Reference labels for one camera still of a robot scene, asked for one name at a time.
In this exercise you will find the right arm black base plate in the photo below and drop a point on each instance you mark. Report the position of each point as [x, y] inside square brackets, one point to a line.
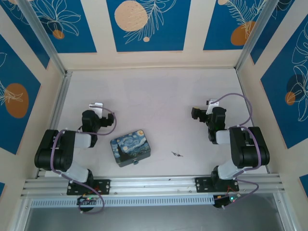
[203, 184]

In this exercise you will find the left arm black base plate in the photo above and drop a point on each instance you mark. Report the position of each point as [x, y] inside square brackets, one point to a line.
[103, 186]

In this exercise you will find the aluminium table edge rail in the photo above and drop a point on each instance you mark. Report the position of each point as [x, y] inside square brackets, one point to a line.
[243, 91]
[61, 96]

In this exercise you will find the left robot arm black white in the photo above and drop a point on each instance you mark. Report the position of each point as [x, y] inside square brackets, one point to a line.
[51, 154]

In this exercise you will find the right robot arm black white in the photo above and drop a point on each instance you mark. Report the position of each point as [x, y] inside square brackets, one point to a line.
[250, 154]

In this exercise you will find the aluminium frame post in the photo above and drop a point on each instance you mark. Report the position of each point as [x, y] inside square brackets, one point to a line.
[45, 41]
[255, 36]

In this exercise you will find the grey metal sheet panel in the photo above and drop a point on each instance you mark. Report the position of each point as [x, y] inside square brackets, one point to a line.
[154, 219]

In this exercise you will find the aluminium mounting rail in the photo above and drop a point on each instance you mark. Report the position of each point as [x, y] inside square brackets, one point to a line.
[154, 184]

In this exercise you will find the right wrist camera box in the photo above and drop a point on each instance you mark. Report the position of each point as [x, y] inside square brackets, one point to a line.
[213, 104]

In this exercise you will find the silver clasp with blue tag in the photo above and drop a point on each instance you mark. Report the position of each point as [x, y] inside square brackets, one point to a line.
[136, 162]

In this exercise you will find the starry night painted tin box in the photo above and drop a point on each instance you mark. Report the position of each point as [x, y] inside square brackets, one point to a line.
[131, 148]

